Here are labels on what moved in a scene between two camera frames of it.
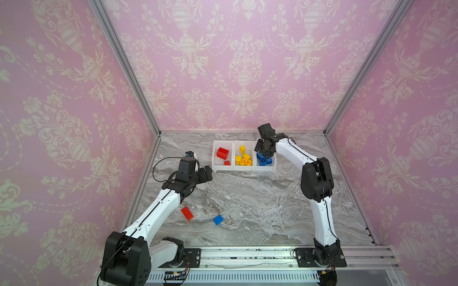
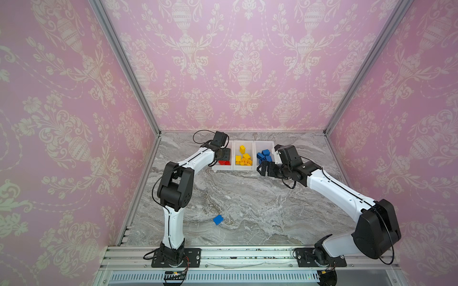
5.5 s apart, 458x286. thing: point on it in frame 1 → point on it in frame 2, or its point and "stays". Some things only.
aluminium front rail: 367,266 stays
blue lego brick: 218,219 stays
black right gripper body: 263,152 → 269,168
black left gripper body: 193,180 → 225,154
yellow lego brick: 245,162 stays
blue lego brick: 261,157 stays
